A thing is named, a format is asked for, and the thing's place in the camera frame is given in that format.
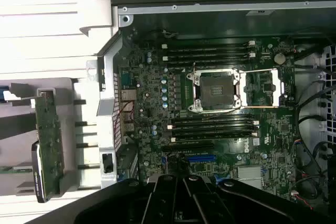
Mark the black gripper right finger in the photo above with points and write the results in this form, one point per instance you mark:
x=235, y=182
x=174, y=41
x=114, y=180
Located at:
x=204, y=200

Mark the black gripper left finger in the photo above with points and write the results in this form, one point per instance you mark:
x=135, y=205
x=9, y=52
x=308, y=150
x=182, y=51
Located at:
x=162, y=200

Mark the blue expansion slot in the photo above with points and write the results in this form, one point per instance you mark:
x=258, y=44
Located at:
x=202, y=158

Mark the silver chipset heat sink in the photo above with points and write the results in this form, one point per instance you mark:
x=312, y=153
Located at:
x=249, y=176

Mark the long black expansion slot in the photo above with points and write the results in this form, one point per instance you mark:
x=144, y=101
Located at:
x=187, y=147

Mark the black RAM slot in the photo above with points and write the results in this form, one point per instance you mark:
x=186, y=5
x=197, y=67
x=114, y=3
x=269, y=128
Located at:
x=210, y=58
x=210, y=52
x=210, y=46
x=210, y=64
x=173, y=139
x=212, y=131
x=212, y=125
x=212, y=118

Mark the green motherboard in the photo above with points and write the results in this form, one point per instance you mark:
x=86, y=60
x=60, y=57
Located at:
x=147, y=98

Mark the metal locking lever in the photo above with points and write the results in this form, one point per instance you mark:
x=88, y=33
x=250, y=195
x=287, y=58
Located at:
x=262, y=107
x=194, y=69

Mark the CPU socket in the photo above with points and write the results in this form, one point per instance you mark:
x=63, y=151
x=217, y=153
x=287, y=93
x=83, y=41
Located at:
x=215, y=90

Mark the metal socket cover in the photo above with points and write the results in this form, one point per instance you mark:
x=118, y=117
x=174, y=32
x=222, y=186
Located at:
x=242, y=90

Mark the black open PC case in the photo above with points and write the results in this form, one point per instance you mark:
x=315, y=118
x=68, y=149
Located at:
x=107, y=90

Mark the grey parts rack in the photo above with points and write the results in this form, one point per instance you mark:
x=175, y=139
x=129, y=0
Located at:
x=60, y=90

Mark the silver coin cell battery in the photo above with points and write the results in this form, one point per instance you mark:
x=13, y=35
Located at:
x=279, y=58

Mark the perforated metal disk bay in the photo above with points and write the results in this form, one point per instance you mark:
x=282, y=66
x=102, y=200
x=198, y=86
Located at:
x=331, y=58

